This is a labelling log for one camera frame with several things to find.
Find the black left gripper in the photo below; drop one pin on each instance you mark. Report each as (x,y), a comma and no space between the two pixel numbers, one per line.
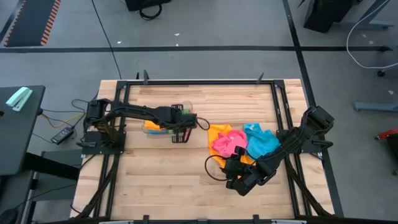
(183,119)

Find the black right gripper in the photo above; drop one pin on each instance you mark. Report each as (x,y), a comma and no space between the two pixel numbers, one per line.
(248,180)

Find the pink microfiber towel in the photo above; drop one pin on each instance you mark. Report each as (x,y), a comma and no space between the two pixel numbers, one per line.
(228,144)
(188,135)

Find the orange microfiber towel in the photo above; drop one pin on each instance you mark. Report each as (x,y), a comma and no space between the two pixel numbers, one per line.
(217,130)
(152,125)

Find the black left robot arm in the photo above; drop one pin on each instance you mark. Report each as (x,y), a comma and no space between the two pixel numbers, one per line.
(130,112)

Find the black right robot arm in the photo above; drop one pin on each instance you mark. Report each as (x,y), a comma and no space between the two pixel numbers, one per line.
(295,137)

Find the clear plastic bin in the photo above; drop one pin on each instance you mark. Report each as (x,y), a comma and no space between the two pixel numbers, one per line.
(147,129)

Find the black power adapter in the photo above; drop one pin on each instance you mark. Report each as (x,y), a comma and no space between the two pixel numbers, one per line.
(62,135)

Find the black metal crossbar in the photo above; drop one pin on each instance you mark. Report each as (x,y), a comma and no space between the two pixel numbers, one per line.
(53,166)

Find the black equipment box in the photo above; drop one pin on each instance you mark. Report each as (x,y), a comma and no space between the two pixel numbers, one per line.
(146,3)

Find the grey desk leg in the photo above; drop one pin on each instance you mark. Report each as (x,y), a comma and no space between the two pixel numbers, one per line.
(373,24)
(376,107)

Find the black side table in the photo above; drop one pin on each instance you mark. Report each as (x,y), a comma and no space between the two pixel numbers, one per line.
(18,137)

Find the red cart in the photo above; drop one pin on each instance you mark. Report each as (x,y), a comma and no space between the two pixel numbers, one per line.
(388,133)

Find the mint green stapler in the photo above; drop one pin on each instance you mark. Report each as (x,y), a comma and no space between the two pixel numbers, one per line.
(18,98)

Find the black caster wheel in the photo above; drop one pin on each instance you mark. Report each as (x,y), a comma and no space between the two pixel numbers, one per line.
(381,73)

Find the black cabinet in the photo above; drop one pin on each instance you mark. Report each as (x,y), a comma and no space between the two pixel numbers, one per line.
(326,14)

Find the black orange-striped floor mat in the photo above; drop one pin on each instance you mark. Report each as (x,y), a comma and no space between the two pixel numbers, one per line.
(31,21)

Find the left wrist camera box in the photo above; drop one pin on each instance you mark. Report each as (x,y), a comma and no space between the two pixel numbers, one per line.
(177,108)

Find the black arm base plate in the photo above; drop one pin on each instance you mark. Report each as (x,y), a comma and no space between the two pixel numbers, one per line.
(93,150)
(314,148)

